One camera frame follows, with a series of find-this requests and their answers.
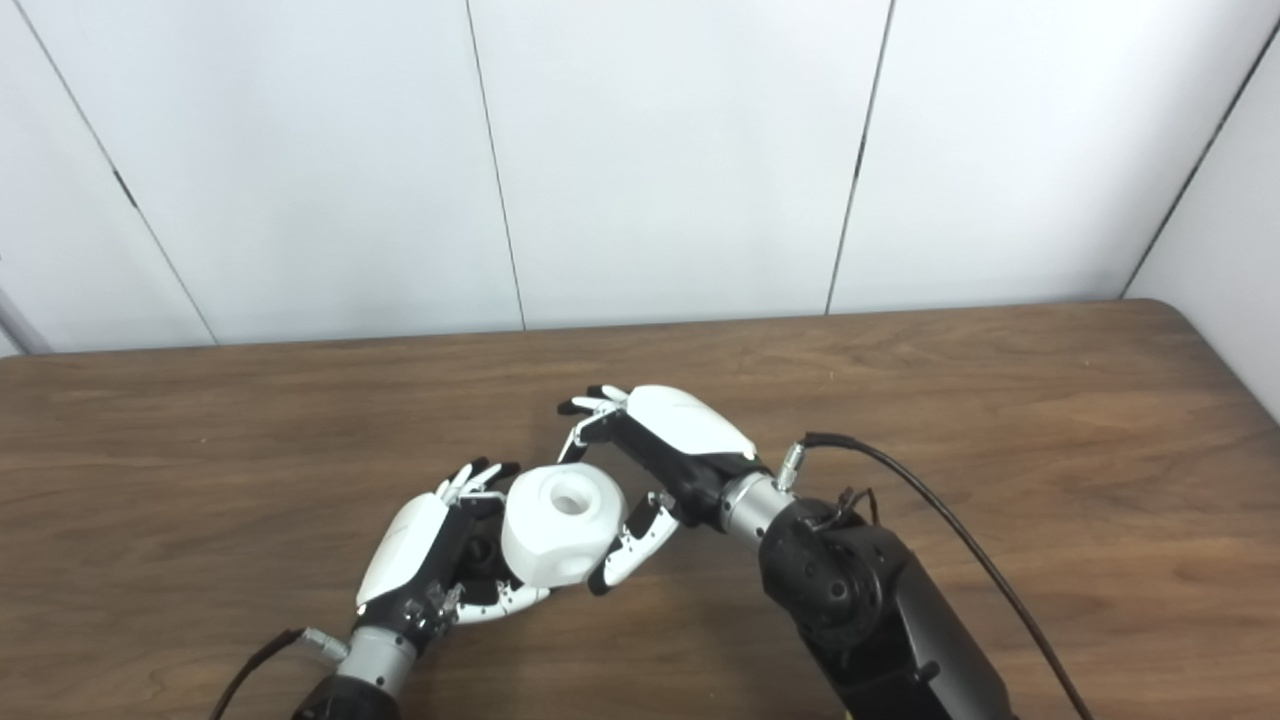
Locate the black flanged holder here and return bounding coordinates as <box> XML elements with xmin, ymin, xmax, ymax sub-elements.
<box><xmin>460</xmin><ymin>533</ymin><xmax>515</xmax><ymax>607</ymax></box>

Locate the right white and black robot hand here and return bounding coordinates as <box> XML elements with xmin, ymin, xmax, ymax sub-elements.
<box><xmin>557</xmin><ymin>384</ymin><xmax>761</xmax><ymax>598</ymax></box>

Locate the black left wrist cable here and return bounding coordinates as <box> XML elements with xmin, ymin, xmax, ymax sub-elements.
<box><xmin>208</xmin><ymin>626</ymin><xmax>353</xmax><ymax>720</ymax></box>

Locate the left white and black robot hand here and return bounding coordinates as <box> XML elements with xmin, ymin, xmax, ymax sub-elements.
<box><xmin>355</xmin><ymin>457</ymin><xmax>553</xmax><ymax>653</ymax></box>

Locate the round white plastic piece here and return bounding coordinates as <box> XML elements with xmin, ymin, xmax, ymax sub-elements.
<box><xmin>499</xmin><ymin>463</ymin><xmax>629</xmax><ymax>589</ymax></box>

